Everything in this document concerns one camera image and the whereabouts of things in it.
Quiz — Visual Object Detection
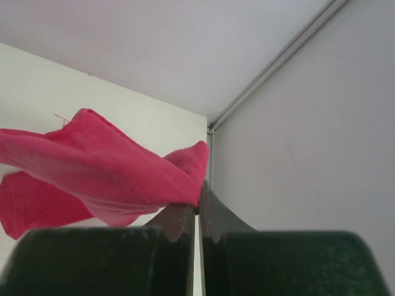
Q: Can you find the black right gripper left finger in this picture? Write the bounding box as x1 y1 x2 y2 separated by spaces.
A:
1 204 194 295

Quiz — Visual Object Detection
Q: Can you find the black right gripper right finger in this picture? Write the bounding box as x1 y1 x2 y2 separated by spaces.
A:
199 183 390 295

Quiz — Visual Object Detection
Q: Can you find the pink t shirt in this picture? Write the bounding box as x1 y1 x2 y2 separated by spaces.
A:
1 109 209 239

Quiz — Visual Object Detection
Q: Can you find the aluminium frame rail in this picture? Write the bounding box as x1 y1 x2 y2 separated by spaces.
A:
207 0 350 185

